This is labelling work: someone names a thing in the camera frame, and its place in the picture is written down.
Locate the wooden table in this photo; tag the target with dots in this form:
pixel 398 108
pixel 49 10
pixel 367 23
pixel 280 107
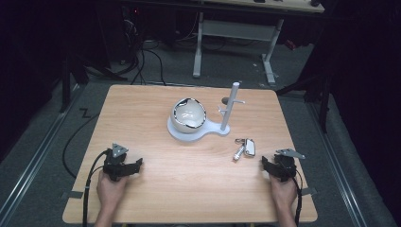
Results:
pixel 176 183

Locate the metal floor rail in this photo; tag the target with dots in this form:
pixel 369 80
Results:
pixel 34 154
pixel 337 167

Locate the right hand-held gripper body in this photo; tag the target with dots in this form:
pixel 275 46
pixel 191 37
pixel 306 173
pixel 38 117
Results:
pixel 286 165

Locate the white desk frame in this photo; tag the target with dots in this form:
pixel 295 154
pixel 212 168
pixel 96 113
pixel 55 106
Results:
pixel 236 31

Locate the white key holder stand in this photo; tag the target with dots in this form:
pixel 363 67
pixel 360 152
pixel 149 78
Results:
pixel 227 110

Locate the white ceramic bowl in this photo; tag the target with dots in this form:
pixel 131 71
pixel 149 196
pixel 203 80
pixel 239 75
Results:
pixel 188 116

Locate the light wooden desk top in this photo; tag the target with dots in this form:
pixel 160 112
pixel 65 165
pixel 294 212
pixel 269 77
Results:
pixel 271 4

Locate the person's left hand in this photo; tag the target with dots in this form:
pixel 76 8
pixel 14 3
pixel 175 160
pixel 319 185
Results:
pixel 110 190

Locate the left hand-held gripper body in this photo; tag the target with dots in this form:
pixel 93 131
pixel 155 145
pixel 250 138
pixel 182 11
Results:
pixel 116 164

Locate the person's right hand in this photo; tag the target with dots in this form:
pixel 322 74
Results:
pixel 283 192

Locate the dark computer tower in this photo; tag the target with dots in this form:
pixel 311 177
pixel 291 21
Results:
pixel 130 31

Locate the grey tape piece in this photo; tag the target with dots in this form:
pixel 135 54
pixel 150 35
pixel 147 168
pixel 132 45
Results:
pixel 309 191
pixel 74 194

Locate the black metal stand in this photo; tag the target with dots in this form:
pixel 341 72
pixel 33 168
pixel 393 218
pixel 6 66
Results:
pixel 67 85
pixel 321 94

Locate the silver key bunch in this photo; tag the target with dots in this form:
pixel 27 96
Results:
pixel 246 148

